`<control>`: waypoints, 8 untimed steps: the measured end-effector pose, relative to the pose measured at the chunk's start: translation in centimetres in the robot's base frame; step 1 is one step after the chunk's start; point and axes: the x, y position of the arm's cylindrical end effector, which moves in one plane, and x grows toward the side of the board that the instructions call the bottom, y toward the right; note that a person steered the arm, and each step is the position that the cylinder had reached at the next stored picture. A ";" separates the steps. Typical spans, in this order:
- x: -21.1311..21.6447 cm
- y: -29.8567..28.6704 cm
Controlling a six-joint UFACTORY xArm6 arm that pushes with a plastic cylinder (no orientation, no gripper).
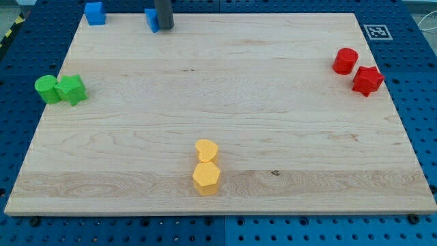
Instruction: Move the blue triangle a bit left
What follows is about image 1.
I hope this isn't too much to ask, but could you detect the green star block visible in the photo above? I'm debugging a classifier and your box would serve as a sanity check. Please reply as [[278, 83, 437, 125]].
[[55, 74, 87, 106]]

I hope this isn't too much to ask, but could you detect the red star block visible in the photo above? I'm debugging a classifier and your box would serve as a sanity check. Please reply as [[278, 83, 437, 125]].
[[352, 66, 385, 97]]

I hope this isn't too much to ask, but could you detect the red cylinder block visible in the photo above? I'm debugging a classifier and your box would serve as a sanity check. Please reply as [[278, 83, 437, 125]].
[[332, 47, 359, 75]]

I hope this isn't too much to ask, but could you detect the white cable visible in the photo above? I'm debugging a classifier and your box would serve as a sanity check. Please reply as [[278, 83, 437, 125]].
[[417, 10, 437, 33]]

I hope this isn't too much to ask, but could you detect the yellow hexagon block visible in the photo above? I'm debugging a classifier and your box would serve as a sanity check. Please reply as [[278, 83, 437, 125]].
[[192, 162, 221, 196]]

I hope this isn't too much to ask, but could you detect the light wooden board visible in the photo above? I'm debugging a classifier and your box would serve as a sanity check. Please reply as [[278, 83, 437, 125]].
[[5, 13, 436, 217]]

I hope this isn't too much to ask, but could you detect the blue cube block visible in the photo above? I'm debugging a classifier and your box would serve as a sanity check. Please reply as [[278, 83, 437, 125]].
[[84, 1, 106, 25]]

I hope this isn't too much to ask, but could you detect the yellow black hazard tape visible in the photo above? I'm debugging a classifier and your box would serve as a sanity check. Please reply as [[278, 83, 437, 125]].
[[1, 13, 26, 48]]

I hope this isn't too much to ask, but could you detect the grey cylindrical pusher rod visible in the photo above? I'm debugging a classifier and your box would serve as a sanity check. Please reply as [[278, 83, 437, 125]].
[[154, 0, 174, 30]]

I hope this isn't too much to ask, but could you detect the white fiducial marker tag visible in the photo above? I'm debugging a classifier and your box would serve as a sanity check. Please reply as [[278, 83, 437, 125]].
[[363, 24, 393, 40]]

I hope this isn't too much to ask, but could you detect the green cylinder block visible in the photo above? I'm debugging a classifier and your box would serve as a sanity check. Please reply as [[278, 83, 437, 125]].
[[34, 75, 61, 104]]

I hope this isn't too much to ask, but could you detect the blue triangle block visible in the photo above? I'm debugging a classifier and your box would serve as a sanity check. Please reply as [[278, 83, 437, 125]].
[[144, 8, 160, 33]]

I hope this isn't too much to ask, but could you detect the yellow heart block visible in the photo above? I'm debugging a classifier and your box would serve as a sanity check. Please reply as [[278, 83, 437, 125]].
[[195, 139, 219, 163]]

